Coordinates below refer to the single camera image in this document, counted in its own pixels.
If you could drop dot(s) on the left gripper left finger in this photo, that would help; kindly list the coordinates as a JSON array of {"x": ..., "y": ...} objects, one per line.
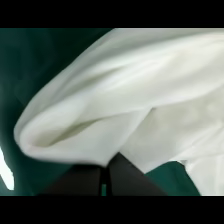
[{"x": 83, "y": 181}]

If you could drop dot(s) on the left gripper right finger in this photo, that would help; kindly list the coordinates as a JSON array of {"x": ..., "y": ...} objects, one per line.
[{"x": 128, "y": 180}]

